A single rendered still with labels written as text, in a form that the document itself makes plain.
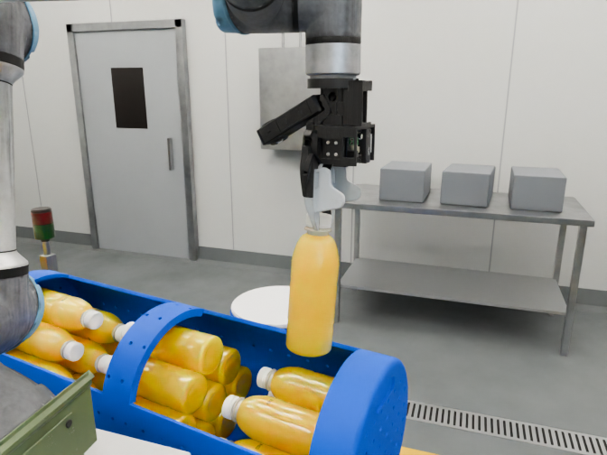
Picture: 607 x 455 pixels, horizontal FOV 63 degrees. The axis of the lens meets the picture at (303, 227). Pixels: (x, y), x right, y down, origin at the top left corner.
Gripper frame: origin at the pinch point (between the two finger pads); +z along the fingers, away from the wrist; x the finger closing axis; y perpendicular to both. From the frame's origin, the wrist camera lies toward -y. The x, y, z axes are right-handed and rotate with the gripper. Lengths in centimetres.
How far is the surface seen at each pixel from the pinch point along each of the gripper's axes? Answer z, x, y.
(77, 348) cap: 33, -5, -53
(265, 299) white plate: 41, 51, -43
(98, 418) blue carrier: 38, -14, -37
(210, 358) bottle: 29.3, -0.4, -22.3
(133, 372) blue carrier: 28.0, -11.9, -29.7
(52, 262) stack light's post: 37, 36, -118
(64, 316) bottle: 27, -3, -59
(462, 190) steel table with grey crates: 44, 265, -27
